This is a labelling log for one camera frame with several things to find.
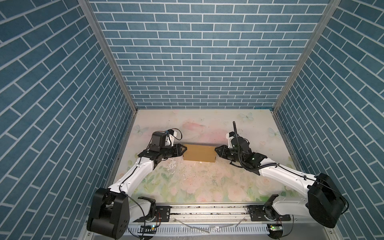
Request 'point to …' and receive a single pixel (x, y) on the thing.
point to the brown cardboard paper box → (200, 153)
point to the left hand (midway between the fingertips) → (184, 149)
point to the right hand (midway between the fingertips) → (213, 148)
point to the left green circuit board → (147, 229)
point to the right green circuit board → (276, 227)
